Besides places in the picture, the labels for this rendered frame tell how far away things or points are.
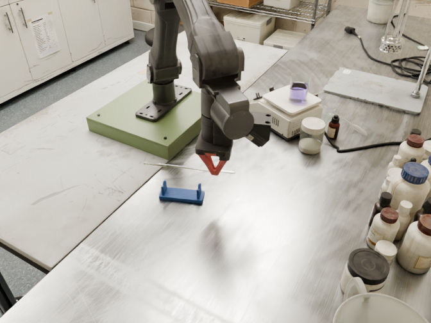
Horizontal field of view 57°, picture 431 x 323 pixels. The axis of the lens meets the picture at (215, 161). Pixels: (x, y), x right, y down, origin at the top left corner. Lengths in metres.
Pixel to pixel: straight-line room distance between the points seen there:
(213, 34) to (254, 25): 2.65
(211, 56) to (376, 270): 0.45
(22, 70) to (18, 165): 2.32
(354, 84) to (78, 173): 0.91
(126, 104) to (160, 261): 0.54
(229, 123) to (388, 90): 0.85
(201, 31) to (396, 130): 0.71
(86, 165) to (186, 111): 0.31
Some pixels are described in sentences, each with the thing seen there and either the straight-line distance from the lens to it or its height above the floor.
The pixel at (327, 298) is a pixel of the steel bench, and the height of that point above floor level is 0.90.
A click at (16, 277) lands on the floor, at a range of 2.07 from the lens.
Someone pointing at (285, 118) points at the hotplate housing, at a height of 0.97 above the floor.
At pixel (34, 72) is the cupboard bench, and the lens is 3.45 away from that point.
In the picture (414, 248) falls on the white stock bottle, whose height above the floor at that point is 0.96.
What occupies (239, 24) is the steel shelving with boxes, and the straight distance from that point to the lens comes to 3.41.
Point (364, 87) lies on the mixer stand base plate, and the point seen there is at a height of 0.91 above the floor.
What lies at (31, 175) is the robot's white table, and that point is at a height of 0.90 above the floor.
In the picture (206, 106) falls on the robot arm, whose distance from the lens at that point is 0.72.
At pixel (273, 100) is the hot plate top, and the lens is 1.09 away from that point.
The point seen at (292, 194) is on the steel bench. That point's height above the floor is 0.90.
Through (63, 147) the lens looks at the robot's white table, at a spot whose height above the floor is 0.90.
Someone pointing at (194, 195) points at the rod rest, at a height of 0.91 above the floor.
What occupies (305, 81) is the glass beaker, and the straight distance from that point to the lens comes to 1.09.
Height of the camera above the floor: 1.52
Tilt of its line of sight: 38 degrees down
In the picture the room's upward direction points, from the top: straight up
